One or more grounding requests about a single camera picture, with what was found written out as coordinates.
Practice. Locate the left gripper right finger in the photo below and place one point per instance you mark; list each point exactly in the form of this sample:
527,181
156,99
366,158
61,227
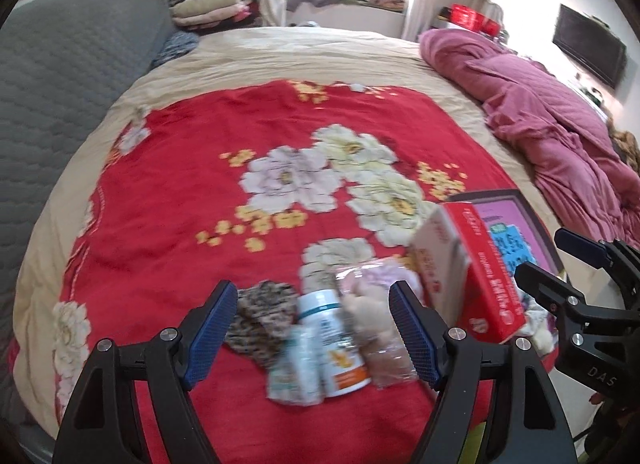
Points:
525,421

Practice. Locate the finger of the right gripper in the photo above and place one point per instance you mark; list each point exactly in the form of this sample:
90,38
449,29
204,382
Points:
617,258
562,300

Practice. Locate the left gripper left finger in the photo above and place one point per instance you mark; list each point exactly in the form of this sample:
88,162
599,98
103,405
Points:
102,423

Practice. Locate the purple bow plush toy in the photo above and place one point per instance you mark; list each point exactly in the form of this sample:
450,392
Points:
536,327

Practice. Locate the pink bow plush toy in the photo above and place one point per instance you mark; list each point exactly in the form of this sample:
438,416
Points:
364,290

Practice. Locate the leopard print scrunchie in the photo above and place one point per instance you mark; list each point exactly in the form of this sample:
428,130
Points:
264,316

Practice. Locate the pink lid tray box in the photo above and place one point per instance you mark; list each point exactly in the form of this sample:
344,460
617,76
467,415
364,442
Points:
517,231

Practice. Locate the pink crumpled quilt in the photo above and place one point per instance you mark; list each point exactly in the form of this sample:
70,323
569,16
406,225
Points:
575,166

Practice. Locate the red cardboard box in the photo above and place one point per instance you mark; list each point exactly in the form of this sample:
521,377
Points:
464,276

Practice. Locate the pink item in plastic bag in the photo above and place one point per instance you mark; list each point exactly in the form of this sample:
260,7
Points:
387,359

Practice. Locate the white supplement bottle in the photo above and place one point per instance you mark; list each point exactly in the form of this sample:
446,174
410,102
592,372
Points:
341,366

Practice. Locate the small white tissue pack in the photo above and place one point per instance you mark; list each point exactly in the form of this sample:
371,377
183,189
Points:
294,378

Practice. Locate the red floral blanket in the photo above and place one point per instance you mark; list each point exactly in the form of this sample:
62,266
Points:
283,181

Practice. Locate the red bags on rack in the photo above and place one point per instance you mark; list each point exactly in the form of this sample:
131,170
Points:
480,16

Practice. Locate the grey quilted headboard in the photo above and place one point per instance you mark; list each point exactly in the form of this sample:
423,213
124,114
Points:
63,65

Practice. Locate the blue patterned pillow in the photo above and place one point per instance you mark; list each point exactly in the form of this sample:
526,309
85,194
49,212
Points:
177,45

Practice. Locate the folded blankets stack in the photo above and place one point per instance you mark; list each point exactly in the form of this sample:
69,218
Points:
211,16

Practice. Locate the wall mounted black television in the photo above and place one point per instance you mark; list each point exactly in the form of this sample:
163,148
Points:
591,44

